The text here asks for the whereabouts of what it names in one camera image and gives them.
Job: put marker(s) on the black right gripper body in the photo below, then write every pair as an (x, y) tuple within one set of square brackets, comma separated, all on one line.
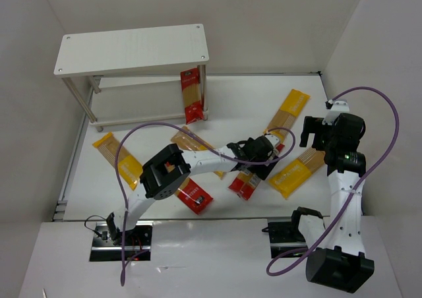
[(310, 130)]

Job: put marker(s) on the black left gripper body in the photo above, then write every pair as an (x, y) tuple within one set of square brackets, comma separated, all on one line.
[(264, 169)]

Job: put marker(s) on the red pasta bag label side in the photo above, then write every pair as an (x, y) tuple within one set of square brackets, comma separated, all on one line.
[(246, 182)]

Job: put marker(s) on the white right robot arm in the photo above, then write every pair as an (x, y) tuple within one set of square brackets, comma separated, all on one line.
[(338, 256)]

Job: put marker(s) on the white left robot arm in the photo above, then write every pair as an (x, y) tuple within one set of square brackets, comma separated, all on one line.
[(164, 173)]

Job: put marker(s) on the yellow pasta bag upper right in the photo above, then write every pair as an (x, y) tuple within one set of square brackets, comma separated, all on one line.
[(286, 115)]

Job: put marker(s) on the yellow Pastatime pasta bag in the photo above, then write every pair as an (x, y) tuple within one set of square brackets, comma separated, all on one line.
[(288, 180)]

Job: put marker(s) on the red pasta bag front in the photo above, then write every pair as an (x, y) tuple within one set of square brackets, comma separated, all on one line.
[(193, 196)]

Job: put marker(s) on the yellow pasta bag centre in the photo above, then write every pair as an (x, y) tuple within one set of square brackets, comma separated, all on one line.
[(185, 142)]

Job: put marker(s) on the red pasta bag on shelf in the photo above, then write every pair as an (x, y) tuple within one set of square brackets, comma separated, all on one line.
[(190, 88)]

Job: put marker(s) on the yellow pasta bag far left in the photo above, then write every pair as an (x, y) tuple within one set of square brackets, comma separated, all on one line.
[(129, 168)]

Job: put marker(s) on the white two-tier shelf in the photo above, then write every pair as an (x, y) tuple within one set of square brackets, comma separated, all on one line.
[(130, 76)]

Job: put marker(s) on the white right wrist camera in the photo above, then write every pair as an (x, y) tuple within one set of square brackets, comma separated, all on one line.
[(335, 108)]

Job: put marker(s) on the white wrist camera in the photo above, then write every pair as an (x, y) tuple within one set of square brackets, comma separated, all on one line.
[(278, 146), (335, 108)]

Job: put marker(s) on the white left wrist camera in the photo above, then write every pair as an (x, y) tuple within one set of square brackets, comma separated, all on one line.
[(278, 146)]

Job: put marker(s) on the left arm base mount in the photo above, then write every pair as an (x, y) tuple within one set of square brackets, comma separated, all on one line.
[(104, 249)]

